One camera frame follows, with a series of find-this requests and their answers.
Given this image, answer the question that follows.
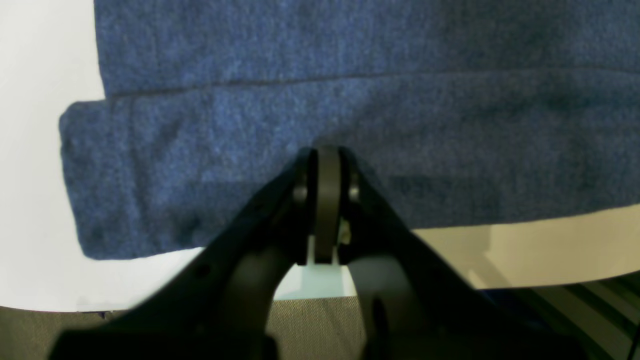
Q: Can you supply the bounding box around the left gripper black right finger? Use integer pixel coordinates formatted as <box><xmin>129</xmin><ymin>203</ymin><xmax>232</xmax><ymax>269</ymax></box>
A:
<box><xmin>338</xmin><ymin>146</ymin><xmax>588</xmax><ymax>360</ymax></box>

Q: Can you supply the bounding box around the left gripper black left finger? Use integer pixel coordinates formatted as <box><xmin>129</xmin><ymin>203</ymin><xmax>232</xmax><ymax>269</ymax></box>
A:
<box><xmin>49</xmin><ymin>148</ymin><xmax>318</xmax><ymax>360</ymax></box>

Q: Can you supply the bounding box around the dark blue printed t-shirt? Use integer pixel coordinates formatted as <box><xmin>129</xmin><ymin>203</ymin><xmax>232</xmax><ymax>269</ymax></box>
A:
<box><xmin>59</xmin><ymin>0</ymin><xmax>640</xmax><ymax>260</ymax></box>

